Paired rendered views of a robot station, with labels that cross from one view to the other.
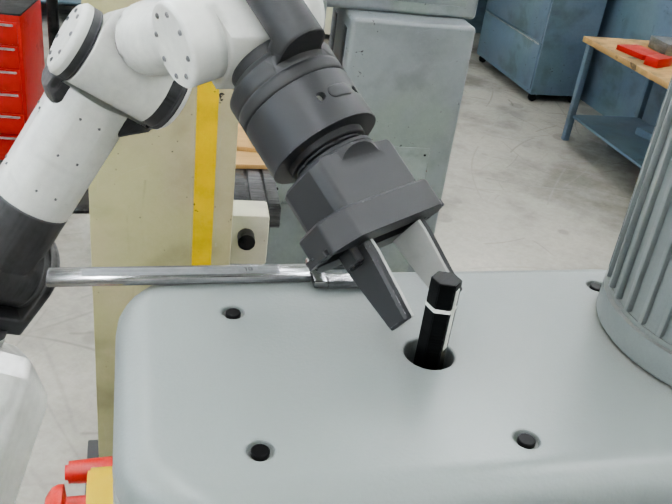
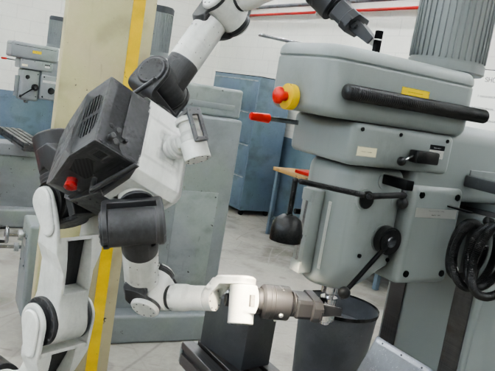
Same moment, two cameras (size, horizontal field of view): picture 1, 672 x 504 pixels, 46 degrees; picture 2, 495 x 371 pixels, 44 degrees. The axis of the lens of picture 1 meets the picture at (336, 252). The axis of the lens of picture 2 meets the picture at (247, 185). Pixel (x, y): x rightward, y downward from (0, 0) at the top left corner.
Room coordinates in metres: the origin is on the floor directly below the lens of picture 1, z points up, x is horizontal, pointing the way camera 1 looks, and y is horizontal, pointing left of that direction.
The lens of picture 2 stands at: (-0.98, 0.58, 1.75)
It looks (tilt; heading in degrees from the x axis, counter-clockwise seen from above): 8 degrees down; 345
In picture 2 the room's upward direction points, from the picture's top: 9 degrees clockwise
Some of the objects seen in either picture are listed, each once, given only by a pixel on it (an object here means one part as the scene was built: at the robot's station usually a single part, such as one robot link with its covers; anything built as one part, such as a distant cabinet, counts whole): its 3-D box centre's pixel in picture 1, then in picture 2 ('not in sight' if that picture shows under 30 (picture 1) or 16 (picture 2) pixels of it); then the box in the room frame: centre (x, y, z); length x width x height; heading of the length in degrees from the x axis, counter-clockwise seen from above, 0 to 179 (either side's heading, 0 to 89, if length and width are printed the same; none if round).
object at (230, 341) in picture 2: not in sight; (238, 324); (0.89, 0.03, 1.00); 0.22 x 0.12 x 0.20; 27
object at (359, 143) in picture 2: not in sight; (371, 142); (0.48, -0.12, 1.68); 0.34 x 0.24 x 0.10; 107
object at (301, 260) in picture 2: not in sight; (307, 230); (0.44, 0.03, 1.45); 0.04 x 0.04 x 0.21; 17
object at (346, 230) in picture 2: not in sight; (345, 221); (0.47, -0.08, 1.47); 0.21 x 0.19 x 0.32; 17
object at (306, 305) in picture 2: not in sight; (294, 305); (0.47, 0.01, 1.24); 0.13 x 0.12 x 0.10; 178
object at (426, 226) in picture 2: not in sight; (398, 224); (0.52, -0.26, 1.47); 0.24 x 0.19 x 0.26; 17
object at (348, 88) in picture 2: not in sight; (419, 104); (0.34, -0.15, 1.79); 0.45 x 0.04 x 0.04; 107
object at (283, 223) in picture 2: not in sight; (286, 227); (0.32, 0.12, 1.47); 0.07 x 0.07 x 0.06
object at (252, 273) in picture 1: (210, 273); (300, 43); (0.53, 0.10, 1.89); 0.24 x 0.04 x 0.01; 107
